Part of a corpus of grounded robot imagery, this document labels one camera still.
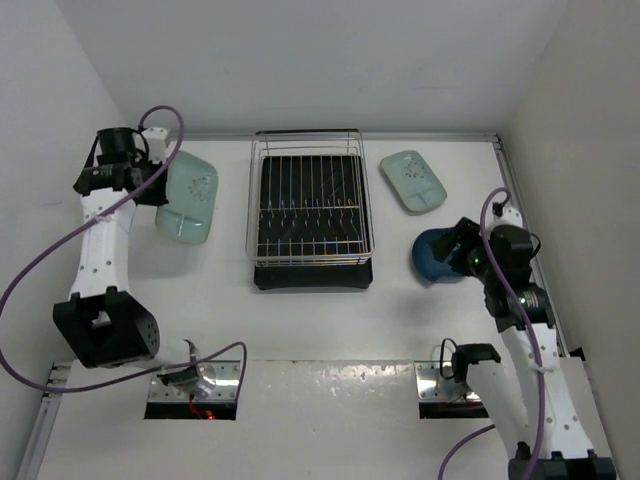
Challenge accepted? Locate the metal base plate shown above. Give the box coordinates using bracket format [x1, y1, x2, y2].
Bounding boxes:
[414, 361, 471, 403]
[148, 361, 240, 403]

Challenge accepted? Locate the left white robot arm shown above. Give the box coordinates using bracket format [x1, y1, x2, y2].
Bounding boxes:
[53, 127, 194, 370]

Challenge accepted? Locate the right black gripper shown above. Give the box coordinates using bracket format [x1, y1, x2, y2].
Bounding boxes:
[427, 216, 497, 284]

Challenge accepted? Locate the light green plate with berries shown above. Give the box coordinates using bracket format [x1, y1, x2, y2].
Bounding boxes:
[380, 150, 448, 214]

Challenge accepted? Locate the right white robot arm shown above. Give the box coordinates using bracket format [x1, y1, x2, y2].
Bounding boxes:
[431, 216, 617, 479]

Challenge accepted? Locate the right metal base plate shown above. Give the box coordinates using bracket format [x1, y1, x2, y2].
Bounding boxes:
[414, 361, 471, 403]

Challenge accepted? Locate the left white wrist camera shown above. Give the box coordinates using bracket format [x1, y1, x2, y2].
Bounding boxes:
[142, 127, 170, 164]

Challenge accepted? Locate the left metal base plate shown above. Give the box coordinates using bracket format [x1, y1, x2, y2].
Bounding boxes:
[148, 361, 240, 403]

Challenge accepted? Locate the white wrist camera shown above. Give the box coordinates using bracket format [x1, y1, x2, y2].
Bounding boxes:
[490, 202, 524, 229]
[142, 127, 170, 164]

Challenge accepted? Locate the dark blue leaf plate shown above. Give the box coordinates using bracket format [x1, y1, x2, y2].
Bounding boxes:
[411, 228, 464, 284]

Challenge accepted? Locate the light green rectangular plate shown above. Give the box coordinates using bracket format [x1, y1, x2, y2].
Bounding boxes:
[155, 151, 219, 245]

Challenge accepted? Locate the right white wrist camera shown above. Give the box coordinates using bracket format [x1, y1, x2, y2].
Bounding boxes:
[490, 202, 524, 229]

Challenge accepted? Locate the black drip tray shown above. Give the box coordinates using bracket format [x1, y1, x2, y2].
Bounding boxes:
[249, 154, 374, 290]

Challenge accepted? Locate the metal wire dish rack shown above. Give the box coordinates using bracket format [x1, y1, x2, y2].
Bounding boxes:
[246, 128, 375, 267]

